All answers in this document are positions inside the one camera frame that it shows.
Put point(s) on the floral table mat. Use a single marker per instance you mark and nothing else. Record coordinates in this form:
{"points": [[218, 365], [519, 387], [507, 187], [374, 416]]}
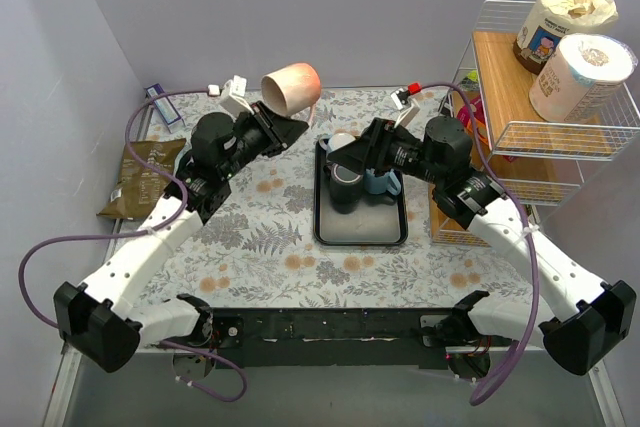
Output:
{"points": [[259, 249]]}

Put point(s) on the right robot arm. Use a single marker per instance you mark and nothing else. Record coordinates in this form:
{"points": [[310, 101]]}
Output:
{"points": [[576, 316]]}

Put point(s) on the wire wooden shelf rack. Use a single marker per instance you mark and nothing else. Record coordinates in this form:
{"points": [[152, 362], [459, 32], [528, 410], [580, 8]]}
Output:
{"points": [[543, 163]]}

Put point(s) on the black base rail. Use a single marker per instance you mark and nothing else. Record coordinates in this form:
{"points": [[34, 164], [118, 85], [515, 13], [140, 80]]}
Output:
{"points": [[319, 337]]}

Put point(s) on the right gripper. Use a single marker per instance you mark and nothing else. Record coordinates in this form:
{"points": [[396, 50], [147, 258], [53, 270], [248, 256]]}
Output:
{"points": [[376, 142]]}

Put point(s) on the small purple white box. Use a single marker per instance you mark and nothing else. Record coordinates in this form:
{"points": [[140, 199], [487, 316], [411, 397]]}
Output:
{"points": [[164, 107]]}

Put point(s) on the brown snack bag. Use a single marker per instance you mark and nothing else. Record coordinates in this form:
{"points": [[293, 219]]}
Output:
{"points": [[138, 188]]}

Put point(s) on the light blue faceted mug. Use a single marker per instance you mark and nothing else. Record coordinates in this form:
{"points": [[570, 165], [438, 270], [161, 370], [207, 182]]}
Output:
{"points": [[386, 183]]}

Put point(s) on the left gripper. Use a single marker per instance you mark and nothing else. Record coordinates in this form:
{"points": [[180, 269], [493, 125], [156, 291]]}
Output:
{"points": [[270, 128]]}

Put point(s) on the dark grey mug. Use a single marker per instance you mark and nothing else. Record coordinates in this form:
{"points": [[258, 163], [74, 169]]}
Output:
{"points": [[345, 187]]}

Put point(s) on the pink mug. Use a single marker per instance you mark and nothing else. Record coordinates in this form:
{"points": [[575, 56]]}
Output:
{"points": [[291, 89]]}

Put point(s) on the brown printed toilet roll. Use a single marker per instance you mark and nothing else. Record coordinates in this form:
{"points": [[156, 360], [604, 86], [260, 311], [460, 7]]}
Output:
{"points": [[551, 20]]}

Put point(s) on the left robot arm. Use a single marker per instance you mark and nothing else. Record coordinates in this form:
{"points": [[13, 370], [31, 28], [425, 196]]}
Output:
{"points": [[98, 317]]}

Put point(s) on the blue white mug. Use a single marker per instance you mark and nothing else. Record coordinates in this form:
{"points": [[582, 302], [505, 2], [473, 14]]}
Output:
{"points": [[331, 143]]}

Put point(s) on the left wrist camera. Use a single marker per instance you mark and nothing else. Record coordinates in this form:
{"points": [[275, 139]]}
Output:
{"points": [[232, 96]]}

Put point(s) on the black tray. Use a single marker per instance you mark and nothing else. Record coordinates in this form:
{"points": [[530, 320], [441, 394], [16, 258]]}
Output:
{"points": [[378, 220]]}

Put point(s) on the pink orange box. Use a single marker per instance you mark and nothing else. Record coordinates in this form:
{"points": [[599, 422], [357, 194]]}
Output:
{"points": [[473, 120]]}

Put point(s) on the wrapped white toilet roll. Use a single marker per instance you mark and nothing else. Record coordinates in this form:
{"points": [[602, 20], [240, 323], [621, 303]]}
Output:
{"points": [[579, 78]]}

